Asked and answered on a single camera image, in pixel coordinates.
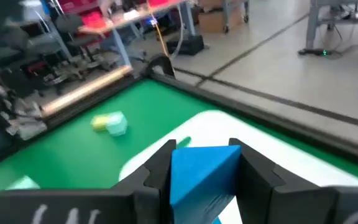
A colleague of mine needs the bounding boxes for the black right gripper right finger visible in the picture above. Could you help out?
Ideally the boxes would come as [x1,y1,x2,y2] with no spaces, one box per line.
[228,138,338,224]

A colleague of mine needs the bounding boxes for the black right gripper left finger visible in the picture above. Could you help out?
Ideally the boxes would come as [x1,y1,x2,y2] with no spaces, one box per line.
[112,139,177,224]

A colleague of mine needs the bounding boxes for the blue triangular block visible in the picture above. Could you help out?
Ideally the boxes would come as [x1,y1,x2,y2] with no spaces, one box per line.
[169,144,242,224]

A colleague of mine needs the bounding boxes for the mint hexagonal block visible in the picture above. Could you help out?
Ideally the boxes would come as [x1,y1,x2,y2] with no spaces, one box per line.
[105,111,129,138]

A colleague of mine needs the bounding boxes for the white plastic bin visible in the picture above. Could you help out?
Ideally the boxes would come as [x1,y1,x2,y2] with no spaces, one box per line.
[118,109,358,224]

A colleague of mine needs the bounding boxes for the yellow cube block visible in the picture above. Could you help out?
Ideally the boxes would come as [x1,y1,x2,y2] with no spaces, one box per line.
[90,114,110,132]

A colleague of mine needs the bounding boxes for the wooden table board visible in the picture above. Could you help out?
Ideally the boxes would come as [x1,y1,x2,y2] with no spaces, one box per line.
[40,65,134,119]

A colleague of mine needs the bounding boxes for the black floor box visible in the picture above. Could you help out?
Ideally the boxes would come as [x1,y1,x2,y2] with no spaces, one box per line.
[166,34,206,57]

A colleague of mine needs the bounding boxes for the black power strip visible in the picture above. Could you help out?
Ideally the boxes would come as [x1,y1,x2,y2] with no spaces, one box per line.
[297,47,333,58]

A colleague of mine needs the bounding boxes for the black office chair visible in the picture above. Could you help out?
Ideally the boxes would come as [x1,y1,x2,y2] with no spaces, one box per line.
[53,13,106,63]

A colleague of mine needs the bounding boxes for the red storage bin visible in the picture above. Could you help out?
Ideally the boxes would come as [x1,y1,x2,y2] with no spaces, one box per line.
[80,11,106,29]

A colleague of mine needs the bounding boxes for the cardboard box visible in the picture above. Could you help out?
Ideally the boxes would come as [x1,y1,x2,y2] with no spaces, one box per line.
[197,5,246,34]

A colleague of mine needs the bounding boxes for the person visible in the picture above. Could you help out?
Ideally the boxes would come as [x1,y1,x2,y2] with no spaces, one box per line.
[98,0,116,18]

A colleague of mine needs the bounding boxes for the black cable loop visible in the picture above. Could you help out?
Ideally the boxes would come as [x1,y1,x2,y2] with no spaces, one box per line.
[144,53,177,79]

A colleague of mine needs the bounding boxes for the metal mounting bracket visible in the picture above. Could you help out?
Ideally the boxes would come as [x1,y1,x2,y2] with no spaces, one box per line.
[6,99,48,141]

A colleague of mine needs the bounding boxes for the yellow floor cable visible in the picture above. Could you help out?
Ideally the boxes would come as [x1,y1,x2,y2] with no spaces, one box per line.
[147,0,170,57]

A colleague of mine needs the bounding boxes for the white floor cable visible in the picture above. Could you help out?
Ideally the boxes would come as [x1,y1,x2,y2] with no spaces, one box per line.
[169,5,188,59]

